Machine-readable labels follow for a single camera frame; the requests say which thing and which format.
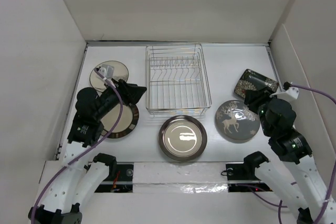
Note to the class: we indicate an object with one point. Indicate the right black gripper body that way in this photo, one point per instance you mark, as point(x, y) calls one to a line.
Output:
point(261, 101)

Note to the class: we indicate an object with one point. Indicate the cream plate checkered rim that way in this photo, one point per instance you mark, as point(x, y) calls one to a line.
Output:
point(127, 123)

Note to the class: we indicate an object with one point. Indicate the wire dish rack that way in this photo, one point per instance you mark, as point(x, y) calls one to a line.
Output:
point(176, 80)

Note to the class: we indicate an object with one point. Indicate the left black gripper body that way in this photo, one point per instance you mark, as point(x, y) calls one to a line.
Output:
point(125, 96)

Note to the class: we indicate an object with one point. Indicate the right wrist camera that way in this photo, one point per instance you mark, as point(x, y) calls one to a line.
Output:
point(288, 94)

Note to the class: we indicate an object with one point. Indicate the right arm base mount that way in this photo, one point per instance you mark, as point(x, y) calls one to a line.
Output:
point(240, 181)

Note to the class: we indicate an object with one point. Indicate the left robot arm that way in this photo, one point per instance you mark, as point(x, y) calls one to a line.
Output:
point(64, 196)

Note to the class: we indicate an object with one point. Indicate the grey deer round plate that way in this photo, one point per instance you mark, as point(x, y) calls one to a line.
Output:
point(236, 122)

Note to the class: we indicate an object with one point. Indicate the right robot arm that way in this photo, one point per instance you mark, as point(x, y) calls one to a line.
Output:
point(309, 199)

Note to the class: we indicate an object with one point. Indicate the cream plate with tree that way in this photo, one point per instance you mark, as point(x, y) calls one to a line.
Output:
point(120, 72)

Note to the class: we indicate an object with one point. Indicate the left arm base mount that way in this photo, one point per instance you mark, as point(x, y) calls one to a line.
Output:
point(121, 181)

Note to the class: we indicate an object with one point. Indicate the metal rimmed round plate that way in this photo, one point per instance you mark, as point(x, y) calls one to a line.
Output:
point(182, 138)

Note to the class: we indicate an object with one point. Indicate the dark floral rectangular plate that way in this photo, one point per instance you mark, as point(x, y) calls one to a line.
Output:
point(251, 80)

